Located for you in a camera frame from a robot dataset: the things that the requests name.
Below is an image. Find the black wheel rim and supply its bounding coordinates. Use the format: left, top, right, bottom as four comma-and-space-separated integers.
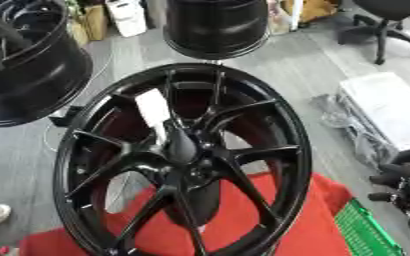
161, 0, 272, 61
0, 0, 95, 128

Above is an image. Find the green plastic crate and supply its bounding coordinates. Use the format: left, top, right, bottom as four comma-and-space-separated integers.
332, 198, 410, 256

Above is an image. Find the yellow cardboard box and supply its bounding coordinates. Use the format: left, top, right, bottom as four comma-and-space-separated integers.
282, 0, 340, 24

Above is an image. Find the tan cardboard box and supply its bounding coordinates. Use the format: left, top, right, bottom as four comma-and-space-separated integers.
66, 4, 111, 47

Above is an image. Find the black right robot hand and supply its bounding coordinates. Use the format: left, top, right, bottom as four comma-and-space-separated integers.
366, 162, 410, 218

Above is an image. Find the white carton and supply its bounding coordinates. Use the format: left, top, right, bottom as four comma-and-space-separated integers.
103, 0, 149, 38

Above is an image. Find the grey plastic bag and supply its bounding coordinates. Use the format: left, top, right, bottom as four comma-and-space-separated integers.
308, 93, 401, 169

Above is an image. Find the black office chair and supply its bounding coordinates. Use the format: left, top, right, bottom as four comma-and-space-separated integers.
336, 0, 410, 66

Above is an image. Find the black spoked wheel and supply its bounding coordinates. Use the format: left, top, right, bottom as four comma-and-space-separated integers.
51, 62, 316, 256

